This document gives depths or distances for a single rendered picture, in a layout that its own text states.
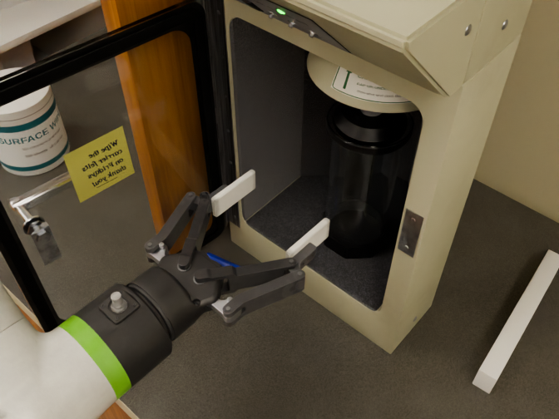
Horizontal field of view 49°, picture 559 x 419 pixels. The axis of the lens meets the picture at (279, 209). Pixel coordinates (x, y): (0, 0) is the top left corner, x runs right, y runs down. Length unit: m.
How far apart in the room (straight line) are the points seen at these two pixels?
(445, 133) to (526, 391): 0.46
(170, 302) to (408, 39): 0.35
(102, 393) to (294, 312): 0.41
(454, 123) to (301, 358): 0.45
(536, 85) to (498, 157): 0.17
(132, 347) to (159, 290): 0.06
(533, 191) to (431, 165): 0.56
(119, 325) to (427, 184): 0.34
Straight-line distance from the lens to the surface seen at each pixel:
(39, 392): 0.58
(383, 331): 0.88
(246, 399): 0.87
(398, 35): 0.43
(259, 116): 0.84
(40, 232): 0.73
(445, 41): 0.48
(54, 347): 0.60
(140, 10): 0.75
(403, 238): 0.72
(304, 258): 0.68
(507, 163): 1.16
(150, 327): 0.61
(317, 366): 0.89
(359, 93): 0.66
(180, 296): 0.63
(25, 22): 1.70
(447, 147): 0.61
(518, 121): 1.11
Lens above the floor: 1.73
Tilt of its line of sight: 48 degrees down
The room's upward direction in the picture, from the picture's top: straight up
